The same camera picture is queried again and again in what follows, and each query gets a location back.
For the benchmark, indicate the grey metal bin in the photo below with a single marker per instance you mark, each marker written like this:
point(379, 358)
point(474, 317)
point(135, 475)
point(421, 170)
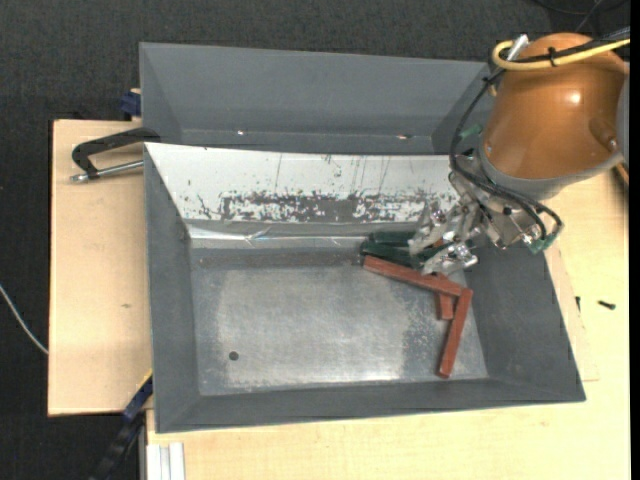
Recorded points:
point(310, 318)

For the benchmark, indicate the dark green flat block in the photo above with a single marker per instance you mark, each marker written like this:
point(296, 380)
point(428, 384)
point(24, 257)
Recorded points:
point(395, 239)
point(387, 255)

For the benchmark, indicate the small black screw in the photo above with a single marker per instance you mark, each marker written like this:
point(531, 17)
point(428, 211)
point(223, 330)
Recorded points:
point(608, 305)

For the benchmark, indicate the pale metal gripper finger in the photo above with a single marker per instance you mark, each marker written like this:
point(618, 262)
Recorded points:
point(452, 259)
point(431, 228)

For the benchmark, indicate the red-brown flat block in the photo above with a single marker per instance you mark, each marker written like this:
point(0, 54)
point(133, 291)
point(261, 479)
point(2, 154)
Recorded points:
point(456, 333)
point(400, 274)

